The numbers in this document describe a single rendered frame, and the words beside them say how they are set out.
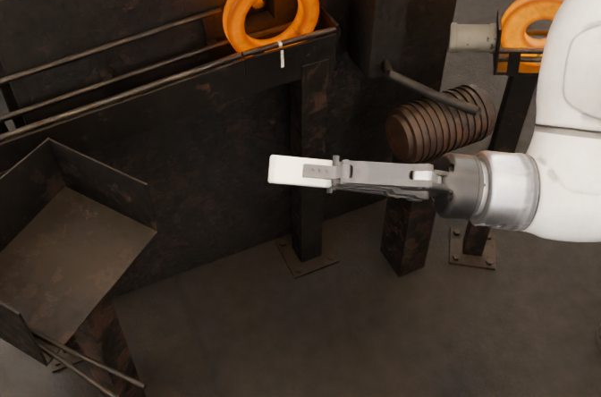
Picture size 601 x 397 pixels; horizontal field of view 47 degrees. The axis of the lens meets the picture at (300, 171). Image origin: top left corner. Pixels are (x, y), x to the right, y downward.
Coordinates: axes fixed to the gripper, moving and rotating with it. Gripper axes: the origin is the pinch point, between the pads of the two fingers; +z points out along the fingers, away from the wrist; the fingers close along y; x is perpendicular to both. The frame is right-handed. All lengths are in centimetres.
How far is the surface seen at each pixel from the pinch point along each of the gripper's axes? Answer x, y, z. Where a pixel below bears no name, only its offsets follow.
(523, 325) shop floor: -20, 88, -69
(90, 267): -13.1, 36.6, 27.1
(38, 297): -18, 35, 34
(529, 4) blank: 41, 41, -46
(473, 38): 36, 49, -39
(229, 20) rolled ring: 32, 44, 9
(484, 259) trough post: -5, 99, -63
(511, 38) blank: 37, 47, -46
